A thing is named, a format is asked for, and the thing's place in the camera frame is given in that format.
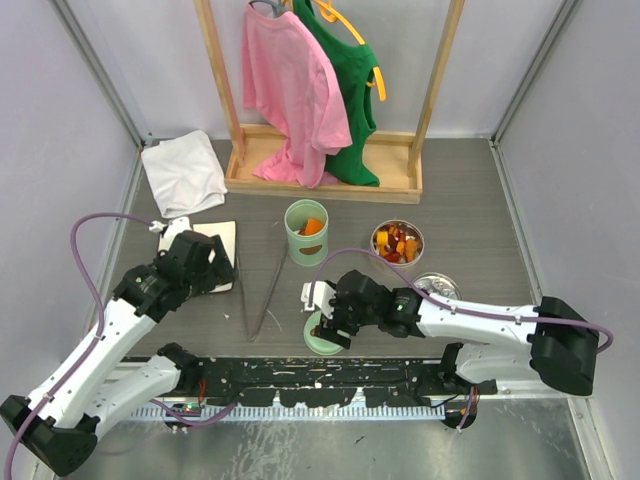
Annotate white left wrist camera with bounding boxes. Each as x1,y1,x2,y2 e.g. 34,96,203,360
148,216,191,250

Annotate mint green canister lid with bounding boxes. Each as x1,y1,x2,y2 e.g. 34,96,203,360
303,311,344,356

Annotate mint green tin canister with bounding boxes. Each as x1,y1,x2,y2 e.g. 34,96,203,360
284,199,329,267

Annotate white slotted cable duct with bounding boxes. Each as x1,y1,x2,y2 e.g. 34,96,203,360
130,402,446,422

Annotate silver embossed tin lid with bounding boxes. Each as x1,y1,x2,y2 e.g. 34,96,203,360
413,272,462,300

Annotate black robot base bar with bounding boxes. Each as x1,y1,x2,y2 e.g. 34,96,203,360
119,354,499,409

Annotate green t-shirt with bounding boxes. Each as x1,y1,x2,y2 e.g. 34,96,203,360
293,1,380,187

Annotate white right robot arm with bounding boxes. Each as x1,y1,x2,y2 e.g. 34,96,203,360
301,270,604,397

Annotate metal serving tongs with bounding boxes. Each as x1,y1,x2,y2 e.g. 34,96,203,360
234,243,288,343

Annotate grey clothes hanger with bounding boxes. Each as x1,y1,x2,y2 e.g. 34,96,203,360
248,0,289,18

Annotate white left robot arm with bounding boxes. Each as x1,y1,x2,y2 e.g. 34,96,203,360
1,230,235,477

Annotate left aluminium frame post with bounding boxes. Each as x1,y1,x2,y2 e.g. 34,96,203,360
49,0,153,149

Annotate braised pork belly cube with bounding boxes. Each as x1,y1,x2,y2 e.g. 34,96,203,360
389,226,403,240

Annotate round silver tin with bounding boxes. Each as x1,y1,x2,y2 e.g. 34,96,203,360
369,219,425,272

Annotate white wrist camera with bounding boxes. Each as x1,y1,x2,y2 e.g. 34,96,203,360
148,216,191,250
300,281,336,312

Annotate white cloth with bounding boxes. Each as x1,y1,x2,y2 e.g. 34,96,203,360
141,130,228,219

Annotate orange fried shrimp piece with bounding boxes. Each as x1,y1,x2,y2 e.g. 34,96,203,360
404,238,420,263

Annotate orange salmon sushi piece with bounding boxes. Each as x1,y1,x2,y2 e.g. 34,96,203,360
299,218,325,236

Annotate aluminium corner frame post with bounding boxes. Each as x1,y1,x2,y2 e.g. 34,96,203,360
491,0,582,147

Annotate white square plate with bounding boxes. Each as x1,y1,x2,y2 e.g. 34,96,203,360
154,221,236,296

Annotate wooden clothes rack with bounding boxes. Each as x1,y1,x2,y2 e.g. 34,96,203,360
196,1,463,204

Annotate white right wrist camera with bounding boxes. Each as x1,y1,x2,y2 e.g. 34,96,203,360
300,281,336,312

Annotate pink t-shirt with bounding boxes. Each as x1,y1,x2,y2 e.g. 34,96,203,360
242,5,352,188

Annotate orange clothes hanger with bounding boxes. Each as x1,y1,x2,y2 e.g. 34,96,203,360
309,0,389,103

